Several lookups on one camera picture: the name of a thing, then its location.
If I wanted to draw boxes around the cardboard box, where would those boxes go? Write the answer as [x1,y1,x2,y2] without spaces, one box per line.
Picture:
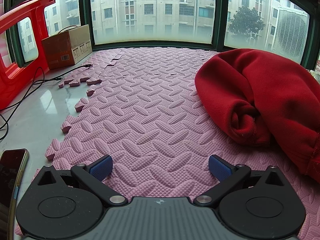
[41,24,93,70]

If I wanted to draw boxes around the green window frame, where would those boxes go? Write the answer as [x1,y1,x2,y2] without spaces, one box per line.
[0,0,320,68]

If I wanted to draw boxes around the smartphone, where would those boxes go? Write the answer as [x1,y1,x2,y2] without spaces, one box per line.
[0,149,30,240]

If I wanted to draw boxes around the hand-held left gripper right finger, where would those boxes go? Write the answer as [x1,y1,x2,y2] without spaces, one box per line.
[193,154,292,208]

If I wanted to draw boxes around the louvred air conditioner unit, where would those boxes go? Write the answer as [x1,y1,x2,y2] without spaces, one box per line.
[271,5,310,58]

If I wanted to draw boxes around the apartment building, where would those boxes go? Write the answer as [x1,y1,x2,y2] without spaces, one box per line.
[15,0,283,43]

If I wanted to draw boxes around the tree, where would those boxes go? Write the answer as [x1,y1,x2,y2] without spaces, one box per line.
[227,5,265,40]

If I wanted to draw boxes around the red plastic stool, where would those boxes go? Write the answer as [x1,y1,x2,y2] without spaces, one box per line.
[0,0,56,110]

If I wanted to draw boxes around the black usb cable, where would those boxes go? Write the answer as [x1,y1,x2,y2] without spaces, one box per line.
[0,64,93,117]

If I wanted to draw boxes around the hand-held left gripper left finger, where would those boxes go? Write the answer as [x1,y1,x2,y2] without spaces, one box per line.
[30,154,128,207]

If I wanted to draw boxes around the pink foam mat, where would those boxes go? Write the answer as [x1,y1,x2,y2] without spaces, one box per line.
[9,47,320,240]

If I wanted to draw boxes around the red pants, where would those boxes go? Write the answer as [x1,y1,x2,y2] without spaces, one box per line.
[195,49,320,177]

